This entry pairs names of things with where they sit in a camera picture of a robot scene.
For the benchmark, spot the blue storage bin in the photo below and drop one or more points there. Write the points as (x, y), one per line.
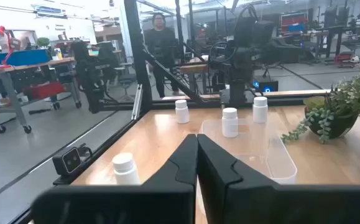
(24, 57)

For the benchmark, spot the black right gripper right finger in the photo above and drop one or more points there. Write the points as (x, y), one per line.
(260, 205)

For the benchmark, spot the red desk lamp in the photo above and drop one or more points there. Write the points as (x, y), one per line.
(0, 30)

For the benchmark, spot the wheeled wooden workbench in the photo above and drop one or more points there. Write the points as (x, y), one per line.
(10, 96)

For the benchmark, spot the succulent in dark bowl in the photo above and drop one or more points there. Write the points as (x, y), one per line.
(338, 124)

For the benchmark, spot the white plastic pill bottle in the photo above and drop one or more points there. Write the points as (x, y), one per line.
(260, 112)
(125, 171)
(230, 124)
(182, 113)

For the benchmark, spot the silver aluminium bar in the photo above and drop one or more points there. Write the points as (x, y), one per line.
(137, 102)

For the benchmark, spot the black background robot arm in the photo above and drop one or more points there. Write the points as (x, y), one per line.
(88, 77)

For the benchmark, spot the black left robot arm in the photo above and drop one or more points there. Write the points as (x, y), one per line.
(237, 90)

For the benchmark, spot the red toolbox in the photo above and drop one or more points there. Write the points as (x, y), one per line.
(44, 90)

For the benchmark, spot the black table-level camera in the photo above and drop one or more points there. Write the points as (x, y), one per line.
(67, 160)

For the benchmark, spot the small green potted plant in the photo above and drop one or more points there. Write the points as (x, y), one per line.
(43, 41)

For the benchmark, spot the person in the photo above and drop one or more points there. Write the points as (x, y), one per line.
(162, 46)

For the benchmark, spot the clear plastic basket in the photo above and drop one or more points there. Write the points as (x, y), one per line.
(283, 174)

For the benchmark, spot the black computer with blue light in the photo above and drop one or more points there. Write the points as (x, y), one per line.
(265, 85)

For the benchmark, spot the red and blue shelf bins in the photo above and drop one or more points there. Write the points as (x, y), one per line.
(293, 21)

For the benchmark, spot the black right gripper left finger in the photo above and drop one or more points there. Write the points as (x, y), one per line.
(155, 202)

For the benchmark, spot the red low cart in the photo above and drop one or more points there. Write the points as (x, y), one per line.
(344, 59)

